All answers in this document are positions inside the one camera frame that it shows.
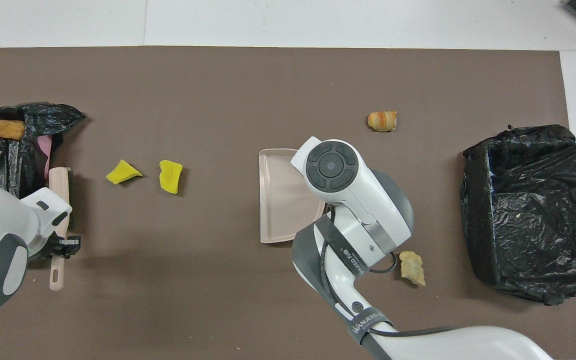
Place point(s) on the beige plastic dustpan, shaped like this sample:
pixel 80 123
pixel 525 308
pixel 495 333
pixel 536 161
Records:
pixel 283 200

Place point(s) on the brown table mat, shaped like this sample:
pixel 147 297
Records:
pixel 218 100

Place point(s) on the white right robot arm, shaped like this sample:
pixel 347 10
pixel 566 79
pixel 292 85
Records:
pixel 363 200

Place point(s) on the beige hand brush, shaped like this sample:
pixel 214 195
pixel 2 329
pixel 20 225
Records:
pixel 60 182

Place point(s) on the open black bag lined bin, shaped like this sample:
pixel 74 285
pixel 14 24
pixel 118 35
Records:
pixel 533 215

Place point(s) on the rectangular yellow sponge piece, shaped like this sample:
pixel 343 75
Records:
pixel 170 176

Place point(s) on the golden brown bread chunk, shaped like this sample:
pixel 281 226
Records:
pixel 10 130

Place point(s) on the triangular yellow sponge piece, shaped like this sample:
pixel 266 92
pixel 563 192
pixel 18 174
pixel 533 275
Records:
pixel 122 173

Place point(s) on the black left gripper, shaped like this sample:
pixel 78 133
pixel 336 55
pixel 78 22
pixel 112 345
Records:
pixel 43 250

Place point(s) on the pale toast piece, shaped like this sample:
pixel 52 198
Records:
pixel 412 269

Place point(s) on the orange striped croissant piece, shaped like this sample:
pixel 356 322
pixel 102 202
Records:
pixel 382 121

